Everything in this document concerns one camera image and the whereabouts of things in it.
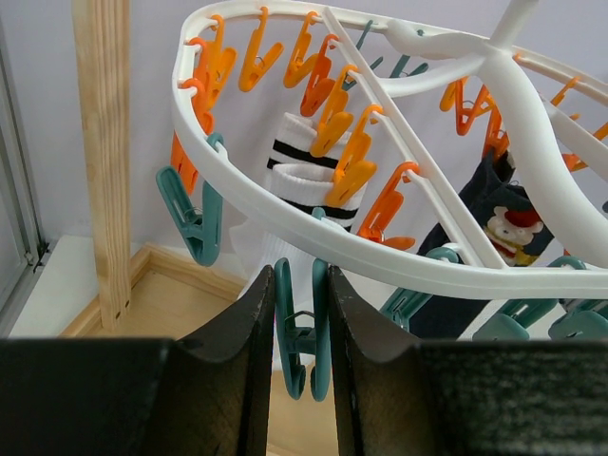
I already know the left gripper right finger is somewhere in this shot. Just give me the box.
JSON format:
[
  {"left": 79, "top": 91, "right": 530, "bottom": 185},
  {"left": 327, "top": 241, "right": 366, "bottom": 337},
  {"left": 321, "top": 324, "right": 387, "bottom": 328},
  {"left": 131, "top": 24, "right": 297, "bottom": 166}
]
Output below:
[{"left": 328, "top": 266, "right": 607, "bottom": 455}]

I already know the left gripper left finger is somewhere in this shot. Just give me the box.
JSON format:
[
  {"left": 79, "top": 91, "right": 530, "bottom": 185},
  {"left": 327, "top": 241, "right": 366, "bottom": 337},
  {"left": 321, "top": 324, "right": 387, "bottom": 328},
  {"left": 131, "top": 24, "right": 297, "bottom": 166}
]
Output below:
[{"left": 1, "top": 267, "right": 275, "bottom": 455}]

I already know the teal clothespin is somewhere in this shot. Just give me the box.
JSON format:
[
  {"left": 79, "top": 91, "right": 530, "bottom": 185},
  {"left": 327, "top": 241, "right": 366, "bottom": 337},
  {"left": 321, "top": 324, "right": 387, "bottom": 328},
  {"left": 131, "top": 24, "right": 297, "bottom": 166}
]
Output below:
[
  {"left": 274, "top": 208, "right": 343, "bottom": 401},
  {"left": 156, "top": 134, "right": 223, "bottom": 266}
]

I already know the white round clip hanger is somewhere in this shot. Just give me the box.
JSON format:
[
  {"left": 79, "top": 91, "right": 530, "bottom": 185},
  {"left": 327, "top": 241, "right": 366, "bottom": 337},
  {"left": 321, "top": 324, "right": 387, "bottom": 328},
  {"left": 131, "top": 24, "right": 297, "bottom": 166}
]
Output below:
[{"left": 169, "top": 0, "right": 608, "bottom": 400}]

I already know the wooden hanger stand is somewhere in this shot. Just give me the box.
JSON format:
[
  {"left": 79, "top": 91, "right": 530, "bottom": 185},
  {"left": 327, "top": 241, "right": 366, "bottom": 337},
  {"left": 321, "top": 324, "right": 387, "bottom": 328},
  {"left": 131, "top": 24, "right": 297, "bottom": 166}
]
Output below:
[{"left": 59, "top": 0, "right": 333, "bottom": 456}]

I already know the dark navy patterned sock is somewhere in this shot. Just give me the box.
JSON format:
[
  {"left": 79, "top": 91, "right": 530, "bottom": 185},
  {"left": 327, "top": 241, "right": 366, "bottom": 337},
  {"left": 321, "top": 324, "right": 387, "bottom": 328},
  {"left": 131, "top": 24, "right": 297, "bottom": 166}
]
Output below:
[{"left": 408, "top": 147, "right": 556, "bottom": 339}]

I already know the white striped sock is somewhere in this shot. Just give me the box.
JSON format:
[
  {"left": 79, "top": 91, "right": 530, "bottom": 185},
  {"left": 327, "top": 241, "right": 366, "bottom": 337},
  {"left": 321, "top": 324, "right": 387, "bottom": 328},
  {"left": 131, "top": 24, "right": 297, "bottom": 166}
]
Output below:
[{"left": 230, "top": 112, "right": 371, "bottom": 371}]

